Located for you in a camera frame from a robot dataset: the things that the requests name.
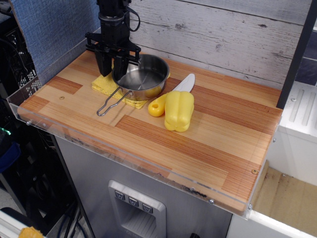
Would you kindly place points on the yellow object bottom left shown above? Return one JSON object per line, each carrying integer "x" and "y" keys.
{"x": 30, "y": 232}

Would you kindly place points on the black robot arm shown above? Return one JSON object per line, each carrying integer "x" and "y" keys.
{"x": 112, "y": 8}

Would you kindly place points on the white toy sink unit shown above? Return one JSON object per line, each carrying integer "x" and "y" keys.
{"x": 286, "y": 195}

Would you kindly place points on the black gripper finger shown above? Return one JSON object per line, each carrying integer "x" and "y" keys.
{"x": 120, "y": 67}
{"x": 104, "y": 61}

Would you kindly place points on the stainless steel pan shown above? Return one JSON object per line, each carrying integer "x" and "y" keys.
{"x": 141, "y": 82}

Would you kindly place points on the yellow plastic bell pepper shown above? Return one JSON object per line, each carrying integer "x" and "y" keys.
{"x": 178, "y": 112}

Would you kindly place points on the black right vertical post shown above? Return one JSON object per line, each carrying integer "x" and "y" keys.
{"x": 298, "y": 55}

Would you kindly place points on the silver toy fridge dispenser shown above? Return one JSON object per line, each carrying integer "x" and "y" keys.
{"x": 137, "y": 214}

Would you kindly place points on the clear acrylic table guard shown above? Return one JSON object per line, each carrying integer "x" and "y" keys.
{"x": 218, "y": 158}

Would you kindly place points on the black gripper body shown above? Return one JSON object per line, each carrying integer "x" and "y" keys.
{"x": 115, "y": 34}

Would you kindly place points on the white knife yellow handle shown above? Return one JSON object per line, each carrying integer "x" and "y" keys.
{"x": 156, "y": 108}

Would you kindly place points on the yellow folded cloth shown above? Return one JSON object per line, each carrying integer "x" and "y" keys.
{"x": 103, "y": 85}

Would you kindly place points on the blue fabric panel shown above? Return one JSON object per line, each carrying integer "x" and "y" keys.
{"x": 54, "y": 31}

